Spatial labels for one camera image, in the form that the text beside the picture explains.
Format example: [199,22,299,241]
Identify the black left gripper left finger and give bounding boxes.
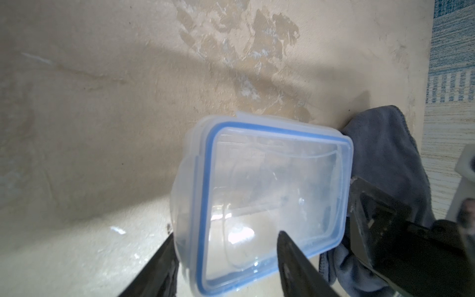
[119,233,179,297]

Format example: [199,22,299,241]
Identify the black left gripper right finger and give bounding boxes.
[277,231,338,297]

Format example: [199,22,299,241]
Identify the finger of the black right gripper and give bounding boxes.
[349,176,475,297]

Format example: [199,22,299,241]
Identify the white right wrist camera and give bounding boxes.
[445,144,475,222]

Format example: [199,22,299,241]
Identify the small blue-rimmed lunch box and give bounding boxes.
[170,112,354,297]

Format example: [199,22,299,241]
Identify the dark blue cloth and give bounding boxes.
[319,105,435,297]

